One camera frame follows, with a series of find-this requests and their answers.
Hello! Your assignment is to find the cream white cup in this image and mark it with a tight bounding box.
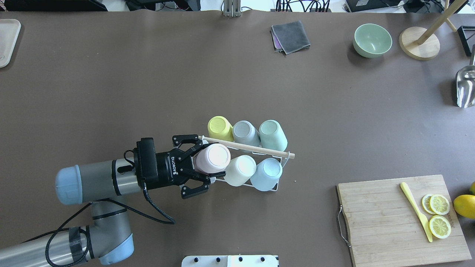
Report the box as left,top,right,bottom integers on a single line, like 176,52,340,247
224,155,256,187

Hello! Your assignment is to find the pink cup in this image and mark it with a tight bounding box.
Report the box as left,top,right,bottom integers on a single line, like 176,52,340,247
194,143,231,174

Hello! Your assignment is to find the grey cup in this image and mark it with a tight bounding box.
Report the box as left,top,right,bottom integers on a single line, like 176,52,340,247
232,120,260,146

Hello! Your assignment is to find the wooden stand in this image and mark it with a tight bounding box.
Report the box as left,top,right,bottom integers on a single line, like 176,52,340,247
399,0,466,61

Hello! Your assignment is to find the mint green cup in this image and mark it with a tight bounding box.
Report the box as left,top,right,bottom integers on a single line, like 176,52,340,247
259,120,287,152

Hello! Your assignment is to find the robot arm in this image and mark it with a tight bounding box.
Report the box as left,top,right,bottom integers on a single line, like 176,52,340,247
1,135,230,267

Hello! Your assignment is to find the purple cloth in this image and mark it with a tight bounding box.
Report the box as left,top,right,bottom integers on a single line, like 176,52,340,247
270,30,283,53

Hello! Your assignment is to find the lemon slice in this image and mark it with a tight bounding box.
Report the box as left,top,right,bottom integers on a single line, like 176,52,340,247
429,215,452,239
429,194,450,216
421,194,436,215

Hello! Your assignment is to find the metal scoop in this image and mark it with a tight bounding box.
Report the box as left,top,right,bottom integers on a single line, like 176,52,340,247
456,46,475,108

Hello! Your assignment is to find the green bowl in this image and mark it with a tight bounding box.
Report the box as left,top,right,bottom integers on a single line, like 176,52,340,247
353,23,392,59

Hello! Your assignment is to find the yellow plastic knife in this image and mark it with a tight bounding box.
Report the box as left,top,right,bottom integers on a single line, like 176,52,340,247
399,182,433,242

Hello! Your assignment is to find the yellow lemon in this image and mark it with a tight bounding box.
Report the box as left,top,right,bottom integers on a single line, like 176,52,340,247
453,194,475,219
469,182,475,195

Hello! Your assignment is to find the aluminium frame post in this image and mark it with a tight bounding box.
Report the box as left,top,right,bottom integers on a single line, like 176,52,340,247
223,0,242,17

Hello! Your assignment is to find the grey cloth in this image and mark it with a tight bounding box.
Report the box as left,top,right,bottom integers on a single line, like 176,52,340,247
271,20,311,55

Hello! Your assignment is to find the light blue cup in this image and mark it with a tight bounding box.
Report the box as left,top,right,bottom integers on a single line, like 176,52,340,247
250,158,283,191

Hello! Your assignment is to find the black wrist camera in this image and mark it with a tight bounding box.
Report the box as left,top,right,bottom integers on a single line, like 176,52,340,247
133,137,158,189

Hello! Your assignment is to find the yellow cup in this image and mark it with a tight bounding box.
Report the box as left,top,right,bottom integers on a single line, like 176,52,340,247
207,116,234,142

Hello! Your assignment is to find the cream plastic tray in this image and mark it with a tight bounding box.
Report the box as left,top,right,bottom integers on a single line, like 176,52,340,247
0,19,22,68

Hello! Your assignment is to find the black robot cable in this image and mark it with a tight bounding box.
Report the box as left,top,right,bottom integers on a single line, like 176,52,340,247
22,148,176,267

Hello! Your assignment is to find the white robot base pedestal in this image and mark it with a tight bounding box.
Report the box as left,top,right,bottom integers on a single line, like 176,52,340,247
181,254,279,267

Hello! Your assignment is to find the white wire cup holder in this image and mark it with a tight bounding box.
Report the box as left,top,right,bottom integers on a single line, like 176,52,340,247
199,136,295,192

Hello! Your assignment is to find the bamboo cutting board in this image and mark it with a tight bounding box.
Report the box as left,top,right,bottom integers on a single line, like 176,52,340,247
337,175,472,267

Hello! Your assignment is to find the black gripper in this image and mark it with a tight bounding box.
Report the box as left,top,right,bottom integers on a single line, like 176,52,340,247
155,135,226,199

